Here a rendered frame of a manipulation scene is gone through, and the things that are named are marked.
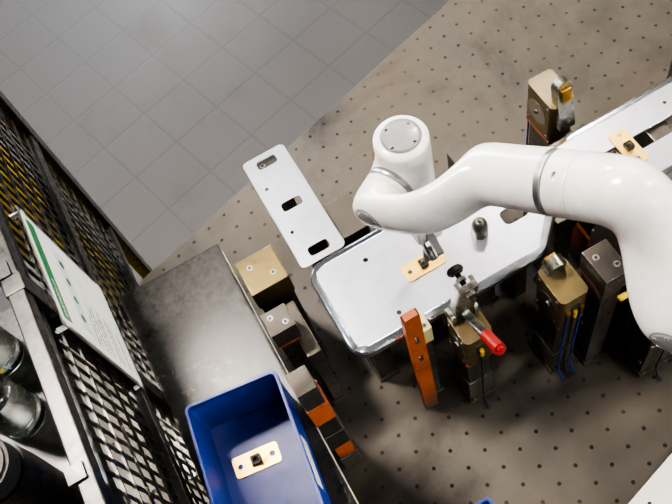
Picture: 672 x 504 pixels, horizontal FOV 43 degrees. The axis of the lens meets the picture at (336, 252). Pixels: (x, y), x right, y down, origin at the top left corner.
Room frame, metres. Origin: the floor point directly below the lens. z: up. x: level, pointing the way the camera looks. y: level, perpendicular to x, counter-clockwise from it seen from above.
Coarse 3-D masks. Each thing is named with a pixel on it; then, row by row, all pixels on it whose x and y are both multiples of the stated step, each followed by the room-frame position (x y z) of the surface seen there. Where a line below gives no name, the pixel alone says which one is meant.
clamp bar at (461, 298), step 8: (456, 264) 0.57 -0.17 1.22; (448, 272) 0.56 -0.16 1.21; (456, 272) 0.56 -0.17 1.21; (456, 280) 0.55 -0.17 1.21; (464, 280) 0.54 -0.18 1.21; (472, 280) 0.53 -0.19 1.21; (456, 288) 0.53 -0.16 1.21; (464, 288) 0.53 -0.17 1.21; (472, 288) 0.52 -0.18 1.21; (456, 296) 0.53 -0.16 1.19; (464, 296) 0.52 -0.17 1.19; (472, 296) 0.51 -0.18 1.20; (456, 304) 0.53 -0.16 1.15; (464, 304) 0.53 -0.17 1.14; (472, 304) 0.54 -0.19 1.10; (456, 312) 0.54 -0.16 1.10
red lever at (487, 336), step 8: (464, 312) 0.54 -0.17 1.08; (472, 320) 0.52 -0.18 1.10; (480, 328) 0.49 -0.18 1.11; (480, 336) 0.48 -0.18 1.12; (488, 336) 0.47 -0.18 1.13; (496, 336) 0.46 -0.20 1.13; (488, 344) 0.45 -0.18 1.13; (496, 344) 0.44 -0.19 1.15; (504, 344) 0.44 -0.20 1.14; (496, 352) 0.43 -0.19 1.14
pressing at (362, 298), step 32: (640, 96) 0.87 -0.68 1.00; (608, 128) 0.83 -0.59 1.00; (640, 128) 0.80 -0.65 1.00; (512, 224) 0.71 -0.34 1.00; (544, 224) 0.68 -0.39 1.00; (352, 256) 0.76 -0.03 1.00; (384, 256) 0.74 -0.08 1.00; (416, 256) 0.71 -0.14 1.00; (448, 256) 0.69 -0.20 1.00; (480, 256) 0.67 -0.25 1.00; (512, 256) 0.64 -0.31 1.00; (320, 288) 0.73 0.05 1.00; (352, 288) 0.70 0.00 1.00; (384, 288) 0.68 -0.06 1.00; (416, 288) 0.65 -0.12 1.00; (448, 288) 0.63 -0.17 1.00; (480, 288) 0.60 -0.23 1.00; (352, 320) 0.64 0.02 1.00; (384, 320) 0.61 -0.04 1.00
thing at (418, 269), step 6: (420, 258) 0.71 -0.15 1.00; (438, 258) 0.69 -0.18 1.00; (444, 258) 0.69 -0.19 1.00; (408, 264) 0.70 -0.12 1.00; (414, 264) 0.70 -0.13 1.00; (420, 264) 0.69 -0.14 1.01; (426, 264) 0.69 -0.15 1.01; (432, 264) 0.69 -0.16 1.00; (438, 264) 0.68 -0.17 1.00; (402, 270) 0.70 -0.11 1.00; (414, 270) 0.69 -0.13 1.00; (420, 270) 0.68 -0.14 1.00; (426, 270) 0.68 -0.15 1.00; (408, 276) 0.68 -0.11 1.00; (414, 276) 0.68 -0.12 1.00; (420, 276) 0.67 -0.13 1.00
